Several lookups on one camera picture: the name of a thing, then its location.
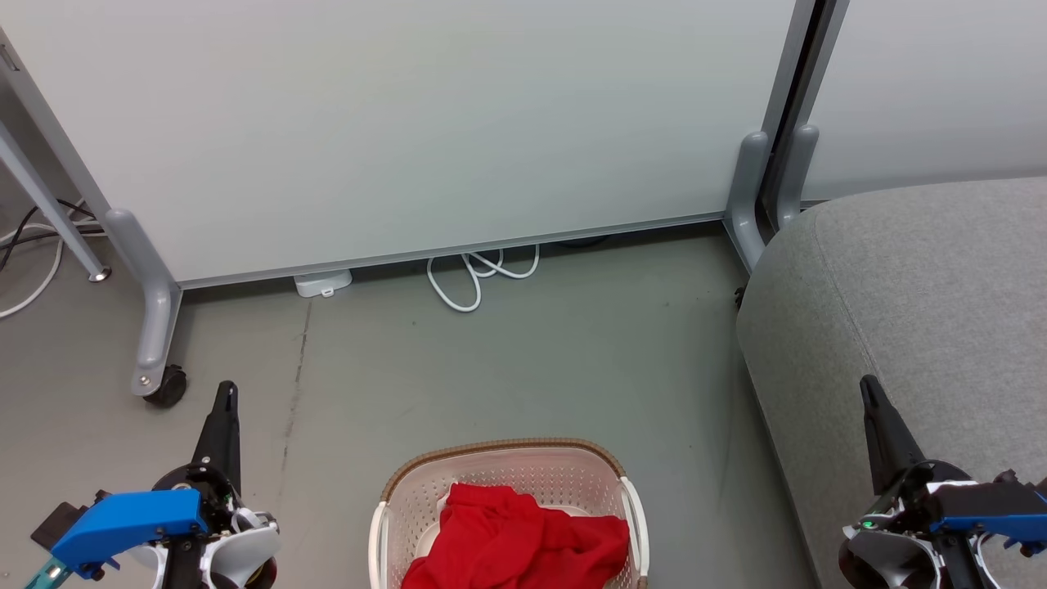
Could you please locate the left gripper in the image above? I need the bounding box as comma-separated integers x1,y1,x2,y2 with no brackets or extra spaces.
123,381,281,589

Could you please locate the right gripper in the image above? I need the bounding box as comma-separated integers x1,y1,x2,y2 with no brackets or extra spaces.
840,376,996,589

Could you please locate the red garment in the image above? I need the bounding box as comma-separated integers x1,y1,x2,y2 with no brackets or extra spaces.
401,482,631,589

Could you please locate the grey fabric sofa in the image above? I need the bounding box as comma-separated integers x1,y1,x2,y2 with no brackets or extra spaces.
735,178,1047,589

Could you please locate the black caster wheel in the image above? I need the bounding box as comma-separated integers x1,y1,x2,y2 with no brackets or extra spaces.
144,366,188,408

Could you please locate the grey partition foot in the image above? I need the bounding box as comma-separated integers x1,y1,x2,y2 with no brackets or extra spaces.
724,131,771,273
103,208,182,398
775,124,820,230

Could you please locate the small white adapter box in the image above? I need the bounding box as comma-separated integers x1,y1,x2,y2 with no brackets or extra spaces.
294,269,353,299

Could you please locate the grey metal table leg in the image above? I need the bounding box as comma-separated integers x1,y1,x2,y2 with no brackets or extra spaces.
0,123,112,284

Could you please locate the white perforated laundry basket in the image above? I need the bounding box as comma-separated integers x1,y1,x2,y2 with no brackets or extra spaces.
368,438,652,589

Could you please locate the narrow white partition panel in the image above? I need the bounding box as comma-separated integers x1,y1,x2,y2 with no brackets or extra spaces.
798,0,1047,205

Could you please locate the large white partition panel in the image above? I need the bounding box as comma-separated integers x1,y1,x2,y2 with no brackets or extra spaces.
0,0,819,290

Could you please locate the blue right camera mount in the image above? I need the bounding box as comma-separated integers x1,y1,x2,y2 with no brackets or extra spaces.
928,470,1047,559

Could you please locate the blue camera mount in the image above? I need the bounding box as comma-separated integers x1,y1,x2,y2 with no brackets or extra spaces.
23,488,211,589
928,470,1047,559

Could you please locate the blue left camera mount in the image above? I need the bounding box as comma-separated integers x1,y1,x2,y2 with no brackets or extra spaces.
23,488,211,589

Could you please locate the white floor cable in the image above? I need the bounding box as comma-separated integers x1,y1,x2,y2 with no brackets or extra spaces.
0,219,66,320

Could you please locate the white looped cable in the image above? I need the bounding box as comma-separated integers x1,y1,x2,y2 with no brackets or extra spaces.
426,244,541,314

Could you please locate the black floor cable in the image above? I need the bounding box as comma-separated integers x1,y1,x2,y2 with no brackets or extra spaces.
0,199,107,272

